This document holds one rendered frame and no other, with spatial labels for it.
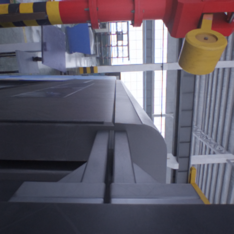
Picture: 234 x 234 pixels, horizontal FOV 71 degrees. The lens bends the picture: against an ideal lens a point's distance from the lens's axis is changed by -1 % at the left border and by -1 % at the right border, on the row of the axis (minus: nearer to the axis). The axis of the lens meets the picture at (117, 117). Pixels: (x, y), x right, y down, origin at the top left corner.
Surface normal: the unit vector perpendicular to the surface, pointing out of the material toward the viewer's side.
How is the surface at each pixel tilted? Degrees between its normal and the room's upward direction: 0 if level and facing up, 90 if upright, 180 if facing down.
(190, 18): 90
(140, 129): 90
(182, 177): 90
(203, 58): 104
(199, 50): 127
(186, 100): 90
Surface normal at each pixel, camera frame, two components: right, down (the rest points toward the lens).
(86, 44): -0.05, 0.43
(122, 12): 0.02, 0.65
